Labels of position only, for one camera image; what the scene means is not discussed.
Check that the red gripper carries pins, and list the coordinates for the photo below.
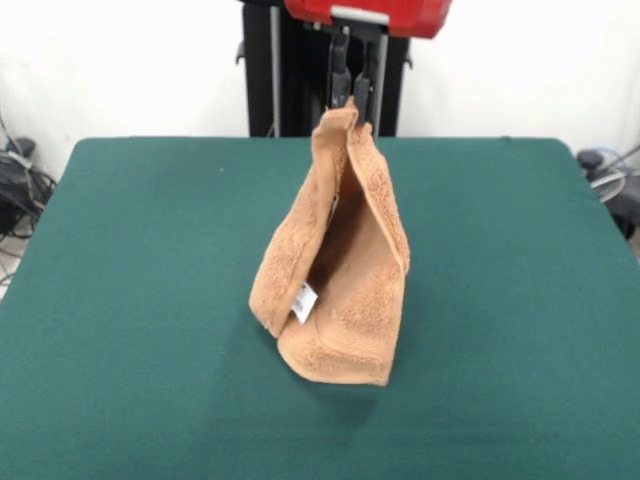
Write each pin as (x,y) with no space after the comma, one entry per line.
(420,17)

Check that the orange terry towel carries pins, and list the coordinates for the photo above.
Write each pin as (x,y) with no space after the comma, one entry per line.
(350,310)

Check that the dark green table cloth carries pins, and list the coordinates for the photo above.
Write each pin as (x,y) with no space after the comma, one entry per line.
(150,350)

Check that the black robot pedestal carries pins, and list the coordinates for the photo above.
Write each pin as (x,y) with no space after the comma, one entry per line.
(260,75)

